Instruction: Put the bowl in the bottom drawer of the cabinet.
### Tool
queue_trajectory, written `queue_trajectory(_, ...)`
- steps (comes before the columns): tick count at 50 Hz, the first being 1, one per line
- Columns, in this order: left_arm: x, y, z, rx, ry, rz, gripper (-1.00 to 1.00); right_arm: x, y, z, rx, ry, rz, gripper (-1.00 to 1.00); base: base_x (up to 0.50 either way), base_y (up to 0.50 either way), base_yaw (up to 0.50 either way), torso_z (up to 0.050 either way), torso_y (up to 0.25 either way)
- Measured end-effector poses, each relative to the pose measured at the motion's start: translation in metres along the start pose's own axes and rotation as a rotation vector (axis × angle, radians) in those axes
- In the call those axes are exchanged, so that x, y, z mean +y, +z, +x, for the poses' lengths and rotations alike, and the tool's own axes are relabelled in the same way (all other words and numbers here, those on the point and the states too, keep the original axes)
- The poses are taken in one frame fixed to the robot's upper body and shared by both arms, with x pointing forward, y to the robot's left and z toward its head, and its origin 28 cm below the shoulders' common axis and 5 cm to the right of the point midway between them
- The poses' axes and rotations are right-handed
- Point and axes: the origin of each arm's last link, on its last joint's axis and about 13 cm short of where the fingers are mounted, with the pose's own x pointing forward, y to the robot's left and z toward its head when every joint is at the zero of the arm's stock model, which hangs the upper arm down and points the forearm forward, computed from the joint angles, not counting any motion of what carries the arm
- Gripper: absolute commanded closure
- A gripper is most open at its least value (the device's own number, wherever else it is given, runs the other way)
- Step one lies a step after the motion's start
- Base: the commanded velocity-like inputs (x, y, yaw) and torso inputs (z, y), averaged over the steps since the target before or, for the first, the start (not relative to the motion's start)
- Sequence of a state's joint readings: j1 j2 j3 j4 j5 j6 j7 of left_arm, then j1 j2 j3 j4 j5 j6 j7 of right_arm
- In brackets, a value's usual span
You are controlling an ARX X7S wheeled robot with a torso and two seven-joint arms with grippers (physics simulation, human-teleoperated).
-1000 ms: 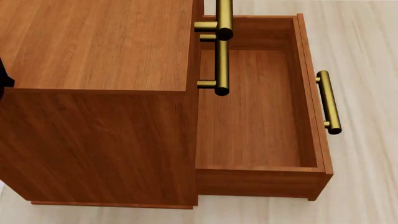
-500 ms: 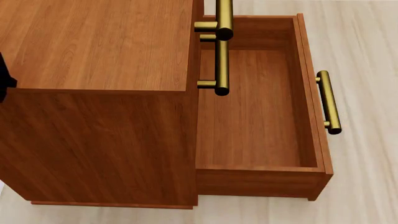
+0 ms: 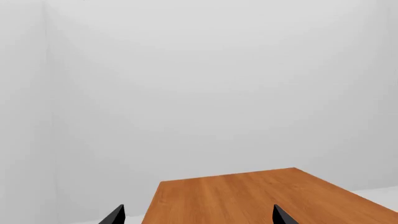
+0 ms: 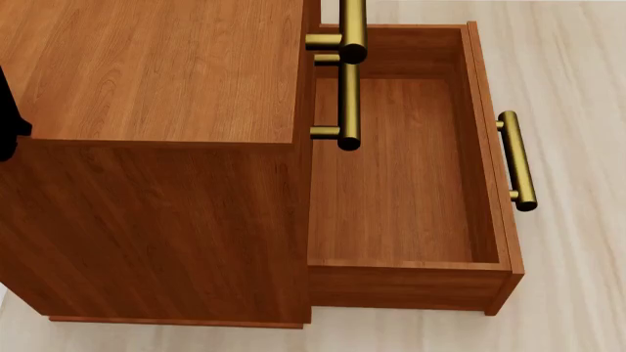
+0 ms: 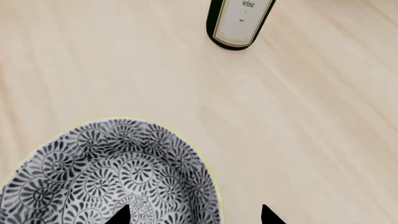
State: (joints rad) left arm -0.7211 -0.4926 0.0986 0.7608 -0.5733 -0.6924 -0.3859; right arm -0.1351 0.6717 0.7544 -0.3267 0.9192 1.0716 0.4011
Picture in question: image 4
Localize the large brass drawer handle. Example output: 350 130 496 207
305 0 369 66

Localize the brown wooden cabinet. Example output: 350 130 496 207
0 0 322 330

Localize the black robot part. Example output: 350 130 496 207
0 65 33 163

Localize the brass handle on open drawer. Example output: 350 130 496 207
495 110 538 212

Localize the thin brass drawer handle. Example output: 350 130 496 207
309 53 362 153

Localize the open wooden drawer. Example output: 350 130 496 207
306 21 526 317

